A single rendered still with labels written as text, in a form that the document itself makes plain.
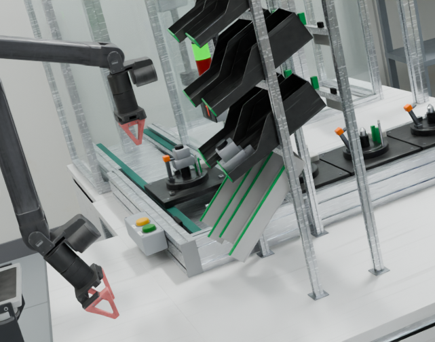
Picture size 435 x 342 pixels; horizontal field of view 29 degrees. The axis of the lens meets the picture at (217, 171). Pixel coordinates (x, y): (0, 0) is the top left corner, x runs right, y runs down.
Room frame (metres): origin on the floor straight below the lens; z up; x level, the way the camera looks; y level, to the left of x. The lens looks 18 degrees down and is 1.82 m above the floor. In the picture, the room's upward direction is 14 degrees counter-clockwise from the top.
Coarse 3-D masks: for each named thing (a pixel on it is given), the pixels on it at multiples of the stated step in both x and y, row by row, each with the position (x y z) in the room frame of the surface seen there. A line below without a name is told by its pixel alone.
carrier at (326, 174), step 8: (312, 152) 2.55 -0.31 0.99; (312, 160) 2.51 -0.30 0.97; (320, 160) 2.51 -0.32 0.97; (312, 168) 2.40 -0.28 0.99; (320, 168) 2.43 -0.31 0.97; (328, 168) 2.42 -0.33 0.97; (336, 168) 2.40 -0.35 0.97; (320, 176) 2.36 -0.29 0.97; (328, 176) 2.35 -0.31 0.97; (336, 176) 2.33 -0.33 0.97; (344, 176) 2.33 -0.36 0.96; (304, 184) 2.33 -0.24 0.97; (320, 184) 2.31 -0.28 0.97; (328, 184) 2.31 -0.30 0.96; (304, 192) 2.29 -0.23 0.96
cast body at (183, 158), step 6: (180, 144) 2.63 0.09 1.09; (174, 150) 2.61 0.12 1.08; (180, 150) 2.60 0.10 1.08; (186, 150) 2.61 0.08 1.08; (174, 156) 2.62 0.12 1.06; (180, 156) 2.60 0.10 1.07; (186, 156) 2.60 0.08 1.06; (192, 156) 2.61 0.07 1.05; (174, 162) 2.59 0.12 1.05; (180, 162) 2.60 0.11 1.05; (186, 162) 2.60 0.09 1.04; (192, 162) 2.61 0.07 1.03; (180, 168) 2.60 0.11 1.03
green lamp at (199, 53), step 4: (192, 44) 2.55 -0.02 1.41; (192, 48) 2.56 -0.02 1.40; (196, 48) 2.54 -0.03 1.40; (200, 48) 2.53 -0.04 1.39; (204, 48) 2.54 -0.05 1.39; (208, 48) 2.55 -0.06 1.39; (196, 52) 2.54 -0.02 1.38; (200, 52) 2.53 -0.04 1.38; (204, 52) 2.54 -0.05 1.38; (208, 52) 2.54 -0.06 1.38; (196, 56) 2.54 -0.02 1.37; (200, 56) 2.54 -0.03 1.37; (204, 56) 2.53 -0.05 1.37; (208, 56) 2.54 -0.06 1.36
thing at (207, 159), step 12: (276, 72) 2.07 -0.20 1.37; (252, 96) 2.15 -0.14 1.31; (240, 108) 2.14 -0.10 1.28; (252, 108) 2.02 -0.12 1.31; (228, 120) 2.14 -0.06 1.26; (240, 120) 2.01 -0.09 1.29; (228, 132) 2.14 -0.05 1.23; (240, 132) 2.01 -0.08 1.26; (204, 144) 2.13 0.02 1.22; (204, 156) 2.11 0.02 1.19; (216, 156) 2.00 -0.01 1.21
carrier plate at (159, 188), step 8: (208, 168) 2.71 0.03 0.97; (216, 168) 2.68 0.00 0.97; (216, 176) 2.60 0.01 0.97; (224, 176) 2.58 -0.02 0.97; (152, 184) 2.69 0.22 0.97; (160, 184) 2.67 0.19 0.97; (208, 184) 2.55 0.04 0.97; (216, 184) 2.53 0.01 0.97; (152, 192) 2.60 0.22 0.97; (160, 192) 2.58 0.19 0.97; (176, 192) 2.54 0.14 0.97; (184, 192) 2.53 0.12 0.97; (192, 192) 2.51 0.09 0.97; (200, 192) 2.51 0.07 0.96; (208, 192) 2.51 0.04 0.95; (160, 200) 2.51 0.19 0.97; (168, 200) 2.48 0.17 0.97; (176, 200) 2.48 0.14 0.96; (184, 200) 2.49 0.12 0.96
